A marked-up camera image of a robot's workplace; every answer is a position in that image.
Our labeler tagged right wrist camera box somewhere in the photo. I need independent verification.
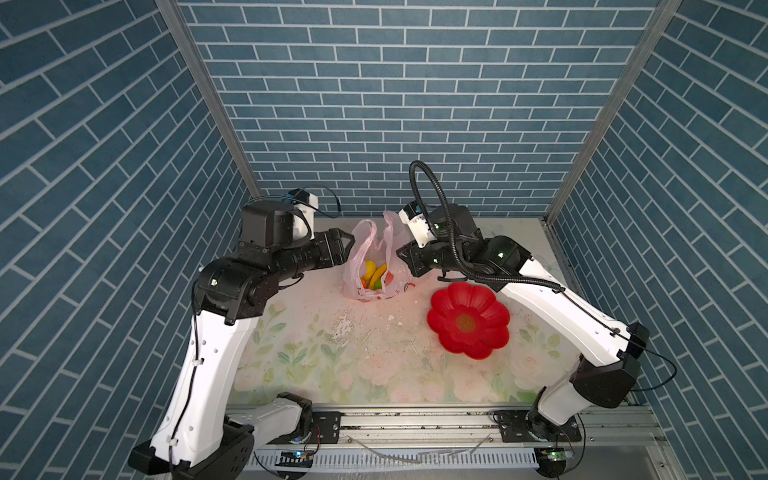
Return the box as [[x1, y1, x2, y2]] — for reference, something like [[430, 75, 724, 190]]
[[398, 201, 437, 248]]

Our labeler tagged red flower-shaped plate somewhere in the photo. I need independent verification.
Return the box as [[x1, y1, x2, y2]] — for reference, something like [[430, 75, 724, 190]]
[[427, 283, 511, 360]]

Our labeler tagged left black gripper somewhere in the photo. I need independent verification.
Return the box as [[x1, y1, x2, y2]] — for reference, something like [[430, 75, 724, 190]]
[[269, 227, 356, 285]]

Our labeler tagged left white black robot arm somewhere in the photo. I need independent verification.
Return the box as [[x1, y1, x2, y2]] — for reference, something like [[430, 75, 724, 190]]
[[128, 228, 355, 479]]

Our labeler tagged pink plastic bag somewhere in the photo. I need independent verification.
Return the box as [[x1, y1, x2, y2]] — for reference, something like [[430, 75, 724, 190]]
[[341, 211, 415, 302]]

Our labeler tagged right black corrugated cable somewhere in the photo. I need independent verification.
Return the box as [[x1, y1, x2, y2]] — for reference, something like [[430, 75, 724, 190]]
[[408, 160, 565, 294]]

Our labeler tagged yellow fake banana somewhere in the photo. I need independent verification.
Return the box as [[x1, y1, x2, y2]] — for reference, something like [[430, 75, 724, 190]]
[[361, 260, 388, 291]]

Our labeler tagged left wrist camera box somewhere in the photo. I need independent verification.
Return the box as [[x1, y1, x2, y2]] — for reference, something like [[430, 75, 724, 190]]
[[240, 189, 319, 251]]

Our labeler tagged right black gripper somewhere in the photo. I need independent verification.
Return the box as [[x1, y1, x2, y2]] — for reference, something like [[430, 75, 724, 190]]
[[393, 235, 468, 275]]

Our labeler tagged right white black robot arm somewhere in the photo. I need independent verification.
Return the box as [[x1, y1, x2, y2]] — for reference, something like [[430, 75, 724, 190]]
[[397, 235, 649, 441]]

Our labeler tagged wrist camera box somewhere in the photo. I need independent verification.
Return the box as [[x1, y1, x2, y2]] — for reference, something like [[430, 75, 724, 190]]
[[240, 189, 319, 251], [398, 201, 437, 248]]

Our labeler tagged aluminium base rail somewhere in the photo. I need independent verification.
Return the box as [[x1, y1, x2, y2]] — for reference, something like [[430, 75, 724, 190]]
[[157, 405, 685, 480]]

